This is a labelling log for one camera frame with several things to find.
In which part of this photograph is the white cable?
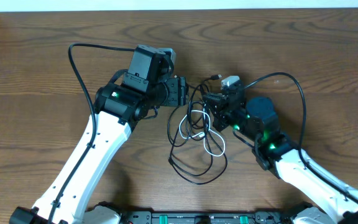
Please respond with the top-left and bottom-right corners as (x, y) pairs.
(178, 108), (226, 157)

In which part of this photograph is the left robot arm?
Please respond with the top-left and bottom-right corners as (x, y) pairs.
(9, 45), (188, 223)

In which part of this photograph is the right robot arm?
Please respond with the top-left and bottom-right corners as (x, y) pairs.
(203, 85), (358, 223)

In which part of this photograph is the left camera black cable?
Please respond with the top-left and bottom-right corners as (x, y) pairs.
(47, 42), (136, 224)

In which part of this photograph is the camera black cable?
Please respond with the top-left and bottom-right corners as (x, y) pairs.
(47, 42), (136, 224)
(242, 72), (358, 218)

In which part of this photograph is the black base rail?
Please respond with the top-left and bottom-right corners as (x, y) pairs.
(85, 201), (358, 224)

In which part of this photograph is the right camera black cable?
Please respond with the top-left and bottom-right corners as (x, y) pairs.
(242, 72), (358, 218)

